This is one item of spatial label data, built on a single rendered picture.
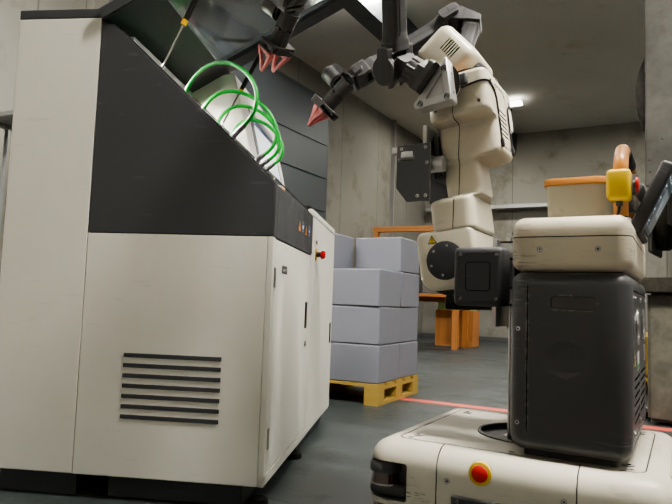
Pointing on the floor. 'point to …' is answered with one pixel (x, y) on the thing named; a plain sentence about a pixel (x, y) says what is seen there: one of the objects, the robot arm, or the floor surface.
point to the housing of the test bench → (47, 248)
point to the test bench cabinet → (177, 367)
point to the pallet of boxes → (375, 318)
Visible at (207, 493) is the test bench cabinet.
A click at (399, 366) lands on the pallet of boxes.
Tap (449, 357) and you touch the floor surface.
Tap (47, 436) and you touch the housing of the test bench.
